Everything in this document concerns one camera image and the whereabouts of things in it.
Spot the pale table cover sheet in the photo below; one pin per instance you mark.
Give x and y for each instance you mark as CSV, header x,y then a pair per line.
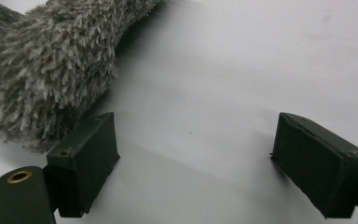
x,y
214,77

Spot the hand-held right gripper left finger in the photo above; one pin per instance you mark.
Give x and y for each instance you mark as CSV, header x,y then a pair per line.
x,y
84,165

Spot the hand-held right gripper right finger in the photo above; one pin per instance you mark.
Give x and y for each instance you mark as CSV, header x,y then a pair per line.
x,y
317,168

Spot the grey furry plush toy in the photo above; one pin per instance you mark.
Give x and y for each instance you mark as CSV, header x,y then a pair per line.
x,y
43,68

